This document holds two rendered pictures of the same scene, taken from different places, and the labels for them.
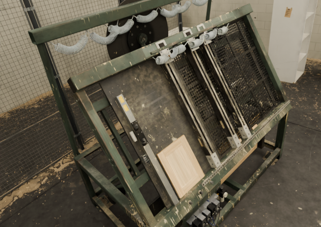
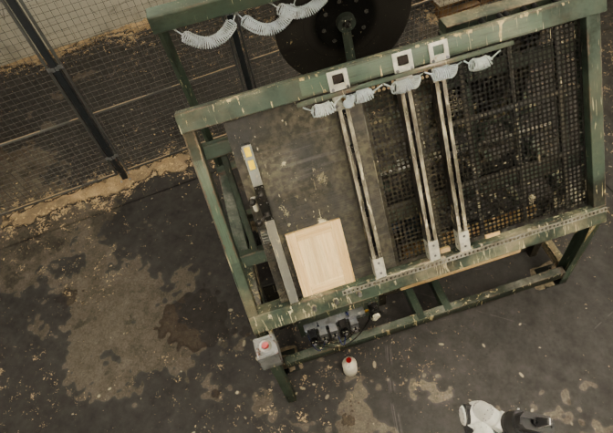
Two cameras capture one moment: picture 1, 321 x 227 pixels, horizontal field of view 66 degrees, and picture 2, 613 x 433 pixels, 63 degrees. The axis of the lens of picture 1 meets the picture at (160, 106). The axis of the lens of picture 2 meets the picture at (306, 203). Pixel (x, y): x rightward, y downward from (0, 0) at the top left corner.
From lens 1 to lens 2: 1.30 m
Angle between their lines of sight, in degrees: 31
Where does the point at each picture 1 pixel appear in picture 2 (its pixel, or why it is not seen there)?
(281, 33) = not seen: outside the picture
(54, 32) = (181, 18)
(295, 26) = not seen: outside the picture
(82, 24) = (227, 5)
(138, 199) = (239, 283)
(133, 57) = (278, 95)
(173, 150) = (313, 236)
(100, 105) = (219, 149)
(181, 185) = (310, 282)
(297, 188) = (545, 345)
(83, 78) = (192, 119)
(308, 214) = (525, 389)
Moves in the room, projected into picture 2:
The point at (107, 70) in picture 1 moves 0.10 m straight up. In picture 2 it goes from (230, 111) to (224, 95)
